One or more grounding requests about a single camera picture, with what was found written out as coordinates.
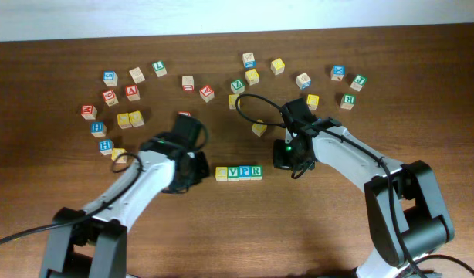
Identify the blue S letter block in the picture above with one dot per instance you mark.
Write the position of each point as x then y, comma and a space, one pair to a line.
110, 78

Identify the green Z letter block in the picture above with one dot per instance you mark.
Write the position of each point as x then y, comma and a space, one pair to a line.
237, 86

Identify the blue H upper block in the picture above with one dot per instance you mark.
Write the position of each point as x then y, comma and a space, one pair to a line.
98, 129

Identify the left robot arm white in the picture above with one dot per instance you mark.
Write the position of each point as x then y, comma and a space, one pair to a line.
92, 241

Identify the yellow block right pair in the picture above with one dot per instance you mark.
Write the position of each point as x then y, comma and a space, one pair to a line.
136, 119

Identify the yellow block near P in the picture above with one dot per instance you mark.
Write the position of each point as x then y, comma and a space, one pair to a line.
233, 103

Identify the green R letter block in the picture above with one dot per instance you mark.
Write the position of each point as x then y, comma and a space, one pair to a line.
256, 172

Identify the yellow block left pair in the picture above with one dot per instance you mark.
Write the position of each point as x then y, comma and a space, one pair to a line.
123, 121

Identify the red A tilted block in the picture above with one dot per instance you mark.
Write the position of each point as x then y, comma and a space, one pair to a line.
207, 93

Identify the blue side far block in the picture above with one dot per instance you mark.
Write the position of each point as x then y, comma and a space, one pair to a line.
248, 60

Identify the yellow block pair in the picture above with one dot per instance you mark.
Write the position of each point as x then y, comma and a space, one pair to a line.
136, 119
123, 121

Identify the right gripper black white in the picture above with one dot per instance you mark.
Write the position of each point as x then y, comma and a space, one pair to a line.
282, 159

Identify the green J letter block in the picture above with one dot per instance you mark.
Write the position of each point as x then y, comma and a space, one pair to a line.
358, 82

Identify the blue D side block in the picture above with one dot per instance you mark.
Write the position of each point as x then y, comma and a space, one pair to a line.
303, 81

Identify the yellow top far block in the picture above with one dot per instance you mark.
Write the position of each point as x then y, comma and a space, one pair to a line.
277, 66

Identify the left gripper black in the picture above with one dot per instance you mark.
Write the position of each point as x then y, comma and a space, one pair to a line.
198, 170

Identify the yellow block bottom left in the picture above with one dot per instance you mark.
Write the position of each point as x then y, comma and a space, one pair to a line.
119, 155

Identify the blue P letter block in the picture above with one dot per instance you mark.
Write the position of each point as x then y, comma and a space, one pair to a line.
244, 173

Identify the red M letter block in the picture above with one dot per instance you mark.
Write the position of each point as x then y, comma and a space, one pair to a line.
88, 112

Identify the green V letter block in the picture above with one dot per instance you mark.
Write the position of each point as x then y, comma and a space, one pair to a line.
233, 174

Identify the green L letter block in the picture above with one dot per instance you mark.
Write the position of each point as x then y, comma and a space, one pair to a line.
159, 68

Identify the plain wooden top block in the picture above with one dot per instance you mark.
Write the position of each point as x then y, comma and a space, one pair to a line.
137, 75

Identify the yellow block beside Z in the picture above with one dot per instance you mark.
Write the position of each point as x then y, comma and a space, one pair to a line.
252, 77

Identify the blue X letter block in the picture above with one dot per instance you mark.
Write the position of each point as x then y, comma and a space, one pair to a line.
337, 73

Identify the blue H lower block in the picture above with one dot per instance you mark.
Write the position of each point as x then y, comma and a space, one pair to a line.
106, 147

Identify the yellow pencil picture block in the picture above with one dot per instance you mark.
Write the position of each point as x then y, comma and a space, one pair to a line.
312, 101

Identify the red side plain block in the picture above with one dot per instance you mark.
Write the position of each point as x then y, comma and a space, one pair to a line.
187, 83

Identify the yellow C letter block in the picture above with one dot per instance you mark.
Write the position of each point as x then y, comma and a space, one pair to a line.
221, 173

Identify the red 6 number block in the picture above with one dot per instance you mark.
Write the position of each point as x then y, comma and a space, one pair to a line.
110, 98

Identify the red A upright block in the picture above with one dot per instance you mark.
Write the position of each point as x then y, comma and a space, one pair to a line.
132, 93

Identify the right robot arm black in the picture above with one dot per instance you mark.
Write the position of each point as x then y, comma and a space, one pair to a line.
407, 215

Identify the blue h block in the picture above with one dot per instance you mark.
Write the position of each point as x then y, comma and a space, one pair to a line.
98, 129
106, 147

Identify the red O letter block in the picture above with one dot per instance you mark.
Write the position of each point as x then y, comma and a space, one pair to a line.
184, 113

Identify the yellow umbrella picture block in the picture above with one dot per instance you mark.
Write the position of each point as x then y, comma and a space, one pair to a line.
259, 128

